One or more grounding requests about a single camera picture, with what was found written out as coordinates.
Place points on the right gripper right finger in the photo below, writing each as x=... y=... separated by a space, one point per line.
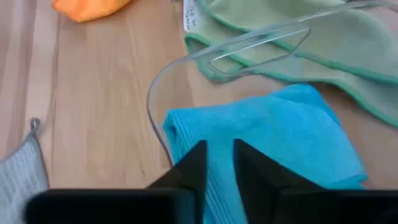
x=264 y=174

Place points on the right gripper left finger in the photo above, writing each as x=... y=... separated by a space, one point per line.
x=189 y=174

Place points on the orange microfiber towel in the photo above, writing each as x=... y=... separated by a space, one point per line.
x=87 y=7

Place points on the clear plastic bin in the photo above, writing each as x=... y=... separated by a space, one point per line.
x=258 y=46

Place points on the pale green towel, green hem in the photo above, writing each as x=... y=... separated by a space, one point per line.
x=342 y=43

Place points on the grey microfiber towel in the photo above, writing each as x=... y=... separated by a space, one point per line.
x=18 y=180

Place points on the blue microfiber towel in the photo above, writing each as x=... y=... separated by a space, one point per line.
x=280 y=130

